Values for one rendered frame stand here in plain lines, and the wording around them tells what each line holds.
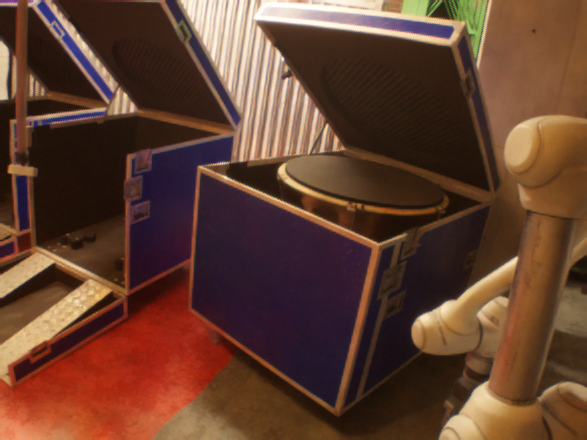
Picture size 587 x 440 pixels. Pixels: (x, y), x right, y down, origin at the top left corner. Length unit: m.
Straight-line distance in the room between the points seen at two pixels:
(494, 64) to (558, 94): 0.39
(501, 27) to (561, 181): 2.09
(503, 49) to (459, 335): 1.99
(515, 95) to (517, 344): 2.09
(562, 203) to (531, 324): 0.23
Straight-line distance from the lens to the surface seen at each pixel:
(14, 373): 2.46
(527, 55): 2.92
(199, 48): 2.81
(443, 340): 1.22
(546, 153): 0.87
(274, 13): 2.39
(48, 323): 2.74
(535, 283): 0.95
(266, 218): 2.07
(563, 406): 1.16
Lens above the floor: 1.59
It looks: 22 degrees down
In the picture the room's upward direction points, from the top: 8 degrees clockwise
